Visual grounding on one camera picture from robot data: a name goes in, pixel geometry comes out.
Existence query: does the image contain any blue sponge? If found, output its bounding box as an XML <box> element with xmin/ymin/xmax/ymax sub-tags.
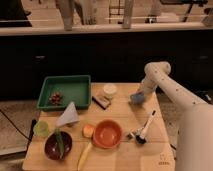
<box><xmin>130</xmin><ymin>92</ymin><xmax>145</xmax><ymax>105</ymax></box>

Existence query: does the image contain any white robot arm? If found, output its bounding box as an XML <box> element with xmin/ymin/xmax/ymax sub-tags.
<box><xmin>139</xmin><ymin>61</ymin><xmax>213</xmax><ymax>171</ymax></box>

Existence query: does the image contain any red orange bowl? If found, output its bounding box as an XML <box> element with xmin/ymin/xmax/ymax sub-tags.
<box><xmin>93</xmin><ymin>120</ymin><xmax>122</xmax><ymax>149</ymax></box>

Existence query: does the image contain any dark maroon bowl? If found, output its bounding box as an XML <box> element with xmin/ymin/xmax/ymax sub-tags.
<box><xmin>44</xmin><ymin>131</ymin><xmax>72</xmax><ymax>160</ymax></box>

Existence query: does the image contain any white round cup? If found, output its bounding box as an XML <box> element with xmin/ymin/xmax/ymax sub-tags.
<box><xmin>103</xmin><ymin>83</ymin><xmax>117</xmax><ymax>99</ymax></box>

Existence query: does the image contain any brown wooden block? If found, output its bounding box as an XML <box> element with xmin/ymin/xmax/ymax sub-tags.
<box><xmin>92</xmin><ymin>95</ymin><xmax>111</xmax><ymax>109</ymax></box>

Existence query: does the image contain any dark cabinet counter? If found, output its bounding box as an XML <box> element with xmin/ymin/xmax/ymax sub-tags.
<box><xmin>0</xmin><ymin>27</ymin><xmax>213</xmax><ymax>100</ymax></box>

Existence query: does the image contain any white folded cloth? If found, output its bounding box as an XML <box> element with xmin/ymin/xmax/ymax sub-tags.
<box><xmin>56</xmin><ymin>102</ymin><xmax>79</xmax><ymax>127</ymax></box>

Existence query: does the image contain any small orange cup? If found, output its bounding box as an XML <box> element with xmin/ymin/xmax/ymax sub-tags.
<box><xmin>82</xmin><ymin>124</ymin><xmax>95</xmax><ymax>138</ymax></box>

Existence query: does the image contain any green plastic tray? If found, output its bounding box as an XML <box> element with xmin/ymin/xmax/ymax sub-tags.
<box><xmin>37</xmin><ymin>75</ymin><xmax>91</xmax><ymax>111</ymax></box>

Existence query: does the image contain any red berry cluster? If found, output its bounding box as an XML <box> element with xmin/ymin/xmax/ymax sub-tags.
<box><xmin>49</xmin><ymin>92</ymin><xmax>63</xmax><ymax>105</ymax></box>

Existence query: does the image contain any small metal clip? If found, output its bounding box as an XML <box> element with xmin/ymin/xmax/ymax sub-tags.
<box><xmin>126</xmin><ymin>131</ymin><xmax>135</xmax><ymax>140</ymax></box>

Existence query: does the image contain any black white brush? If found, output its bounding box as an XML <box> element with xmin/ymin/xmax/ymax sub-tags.
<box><xmin>135</xmin><ymin>111</ymin><xmax>156</xmax><ymax>144</ymax></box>

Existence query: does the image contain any yellow banana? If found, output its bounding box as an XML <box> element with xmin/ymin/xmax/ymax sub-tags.
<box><xmin>77</xmin><ymin>143</ymin><xmax>92</xmax><ymax>171</ymax></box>

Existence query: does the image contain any green vegetable stick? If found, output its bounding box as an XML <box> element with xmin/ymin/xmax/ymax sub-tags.
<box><xmin>55</xmin><ymin>129</ymin><xmax>64</xmax><ymax>159</ymax></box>

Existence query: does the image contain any light green cup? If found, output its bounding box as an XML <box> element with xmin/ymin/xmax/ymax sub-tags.
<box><xmin>33</xmin><ymin>121</ymin><xmax>49</xmax><ymax>137</ymax></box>

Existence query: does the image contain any black cable left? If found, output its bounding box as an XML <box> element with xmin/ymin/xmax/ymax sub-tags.
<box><xmin>0</xmin><ymin>108</ymin><xmax>38</xmax><ymax>148</ymax></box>

